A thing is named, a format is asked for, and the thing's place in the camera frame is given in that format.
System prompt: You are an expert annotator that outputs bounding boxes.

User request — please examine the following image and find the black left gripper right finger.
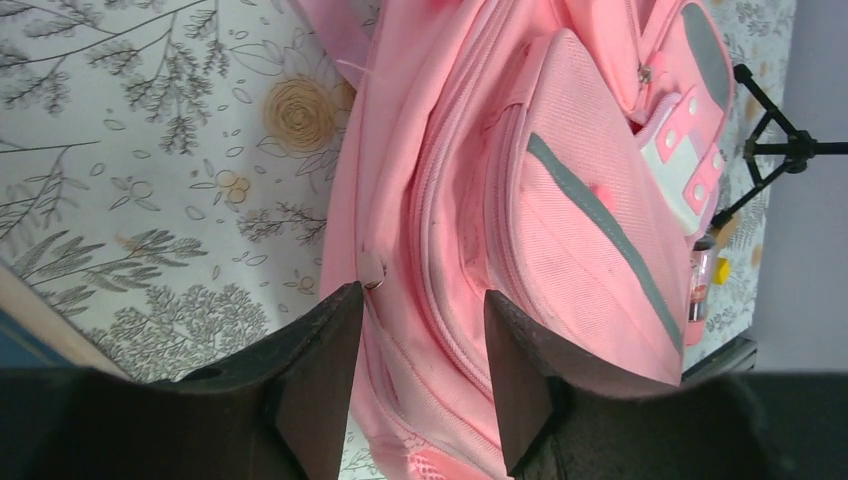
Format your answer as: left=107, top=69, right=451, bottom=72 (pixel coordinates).
left=484, top=290, right=847, bottom=479

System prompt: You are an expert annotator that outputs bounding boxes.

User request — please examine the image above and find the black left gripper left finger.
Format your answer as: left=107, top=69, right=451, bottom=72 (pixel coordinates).
left=1, top=282, right=364, bottom=479

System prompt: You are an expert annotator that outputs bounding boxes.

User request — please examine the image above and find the pink student backpack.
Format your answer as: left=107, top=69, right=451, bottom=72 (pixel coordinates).
left=301, top=1, right=733, bottom=479

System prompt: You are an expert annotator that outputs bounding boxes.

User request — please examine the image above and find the yellow cube near tripod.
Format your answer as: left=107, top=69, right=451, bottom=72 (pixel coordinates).
left=712, top=257, right=730, bottom=285

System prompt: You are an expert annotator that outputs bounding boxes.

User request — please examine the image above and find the blue Nineteen Eighty-Four book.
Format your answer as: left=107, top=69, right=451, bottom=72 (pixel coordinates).
left=1, top=266, right=129, bottom=379

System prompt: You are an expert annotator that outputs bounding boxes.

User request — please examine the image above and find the floral patterned table mat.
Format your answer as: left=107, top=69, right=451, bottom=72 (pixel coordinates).
left=0, top=0, right=799, bottom=480

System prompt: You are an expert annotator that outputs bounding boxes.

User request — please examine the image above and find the black microphone tripod stand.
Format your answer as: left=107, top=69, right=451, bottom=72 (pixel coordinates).
left=710, top=64, right=847, bottom=235

